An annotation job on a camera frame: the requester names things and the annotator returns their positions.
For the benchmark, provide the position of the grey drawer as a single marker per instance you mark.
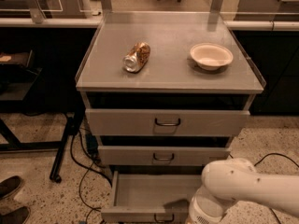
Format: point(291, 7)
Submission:
point(165, 122)
point(141, 198)
point(162, 150)

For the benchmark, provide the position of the crushed gold soda can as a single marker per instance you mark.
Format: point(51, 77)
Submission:
point(137, 57)

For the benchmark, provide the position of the grey top drawer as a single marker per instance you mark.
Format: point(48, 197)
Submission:
point(165, 122)

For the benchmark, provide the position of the dark shoe upper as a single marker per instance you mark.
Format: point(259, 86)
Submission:
point(9, 186)

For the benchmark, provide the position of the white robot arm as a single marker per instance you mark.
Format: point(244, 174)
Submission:
point(225, 183)

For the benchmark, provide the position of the black side shelf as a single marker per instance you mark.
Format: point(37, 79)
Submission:
point(17, 75)

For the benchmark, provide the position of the grey drawer cabinet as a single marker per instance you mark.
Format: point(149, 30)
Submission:
point(170, 79)

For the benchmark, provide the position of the white horizontal rail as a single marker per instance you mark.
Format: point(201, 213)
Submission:
point(290, 26)

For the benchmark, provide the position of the dark shoe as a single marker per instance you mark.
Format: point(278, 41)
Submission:
point(9, 186)
point(18, 216)

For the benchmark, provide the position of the black table leg frame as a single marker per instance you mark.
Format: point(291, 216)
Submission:
point(14, 144)

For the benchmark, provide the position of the white paper bowl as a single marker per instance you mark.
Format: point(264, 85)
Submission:
point(211, 57)

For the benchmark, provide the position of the dark shoe lower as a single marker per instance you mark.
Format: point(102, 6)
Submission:
point(18, 216)

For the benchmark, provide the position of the grey middle drawer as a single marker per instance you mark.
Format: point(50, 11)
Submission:
point(162, 150)

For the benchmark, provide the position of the grey bottom drawer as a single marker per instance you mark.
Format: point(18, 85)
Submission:
point(141, 198)

